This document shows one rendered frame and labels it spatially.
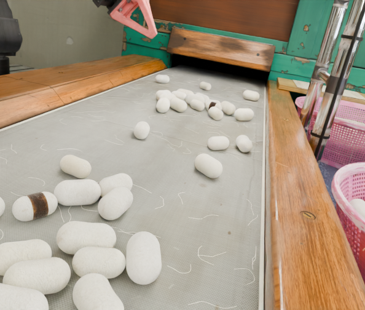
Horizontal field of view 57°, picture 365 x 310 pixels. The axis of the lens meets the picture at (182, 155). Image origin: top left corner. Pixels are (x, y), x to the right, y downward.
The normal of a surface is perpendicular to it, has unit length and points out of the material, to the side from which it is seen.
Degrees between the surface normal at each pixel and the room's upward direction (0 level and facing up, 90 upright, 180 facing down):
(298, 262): 0
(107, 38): 90
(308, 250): 0
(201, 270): 0
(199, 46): 67
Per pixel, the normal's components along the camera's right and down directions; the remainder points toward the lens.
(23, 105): 0.79, -0.49
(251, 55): -0.15, -0.07
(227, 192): 0.16, -0.92
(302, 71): -0.22, 0.33
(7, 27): 0.88, 0.03
